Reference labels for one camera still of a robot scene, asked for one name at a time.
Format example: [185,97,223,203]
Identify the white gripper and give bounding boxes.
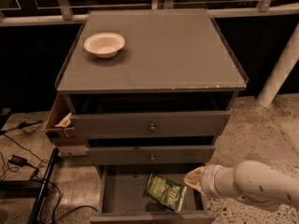
[184,164,234,199]

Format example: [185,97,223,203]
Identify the grey drawer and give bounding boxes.
[86,146,215,165]
[70,111,231,139]
[90,165,216,224]

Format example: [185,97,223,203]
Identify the black metal stand bar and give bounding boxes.
[27,147,59,224]

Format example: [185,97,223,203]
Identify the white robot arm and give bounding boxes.
[184,161,299,211]

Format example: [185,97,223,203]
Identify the black floor cable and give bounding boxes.
[0,133,99,224]

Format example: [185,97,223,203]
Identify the grey top drawer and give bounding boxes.
[70,111,231,139]

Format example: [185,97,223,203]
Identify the white cylindrical post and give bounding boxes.
[257,24,299,107]

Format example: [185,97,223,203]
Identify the white paper bowl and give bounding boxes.
[83,33,125,59]

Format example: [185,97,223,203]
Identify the green jalapeno chip bag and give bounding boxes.
[144,173,187,211]

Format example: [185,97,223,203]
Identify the grey middle drawer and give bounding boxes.
[86,146,215,165]

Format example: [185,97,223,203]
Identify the top drawer metal knob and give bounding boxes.
[149,123,156,132]

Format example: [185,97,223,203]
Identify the brown cardboard box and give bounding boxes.
[45,95,86,156]

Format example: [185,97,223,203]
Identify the metal railing frame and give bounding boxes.
[0,0,299,26]

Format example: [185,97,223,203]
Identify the black power adapter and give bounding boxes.
[8,155,27,167]

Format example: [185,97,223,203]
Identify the grey bottom drawer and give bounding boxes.
[90,165,216,224]

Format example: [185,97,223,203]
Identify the grey drawer cabinet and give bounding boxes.
[54,8,249,224]

